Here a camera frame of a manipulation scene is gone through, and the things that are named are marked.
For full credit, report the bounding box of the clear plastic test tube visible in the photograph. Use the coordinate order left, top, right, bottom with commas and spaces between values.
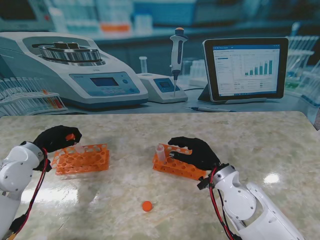
73, 142, 86, 154
155, 144, 167, 165

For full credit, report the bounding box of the orange plastic test tube rack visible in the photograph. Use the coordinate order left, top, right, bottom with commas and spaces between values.
152, 143, 208, 181
50, 143, 111, 175

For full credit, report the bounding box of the red black left arm cable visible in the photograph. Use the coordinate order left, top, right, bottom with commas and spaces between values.
7, 147, 50, 240

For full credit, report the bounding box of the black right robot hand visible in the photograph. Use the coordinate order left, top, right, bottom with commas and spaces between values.
167, 136, 221, 171

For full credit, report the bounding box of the red black arm cable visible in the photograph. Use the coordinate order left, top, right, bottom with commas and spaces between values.
7, 147, 50, 240
209, 167, 242, 240

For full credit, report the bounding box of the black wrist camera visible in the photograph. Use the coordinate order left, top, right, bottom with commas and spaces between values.
33, 157, 53, 172
196, 176, 213, 190

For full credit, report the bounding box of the red black right arm cable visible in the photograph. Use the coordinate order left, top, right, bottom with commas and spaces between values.
209, 167, 242, 240

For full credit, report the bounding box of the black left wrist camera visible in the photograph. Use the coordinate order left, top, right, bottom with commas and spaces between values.
33, 157, 53, 172

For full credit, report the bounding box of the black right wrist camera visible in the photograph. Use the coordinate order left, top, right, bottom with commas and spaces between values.
196, 176, 213, 190

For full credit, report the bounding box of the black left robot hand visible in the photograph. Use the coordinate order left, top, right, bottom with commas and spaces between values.
32, 125, 83, 154

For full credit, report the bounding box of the printed laboratory backdrop poster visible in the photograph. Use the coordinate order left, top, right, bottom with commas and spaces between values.
0, 0, 320, 118

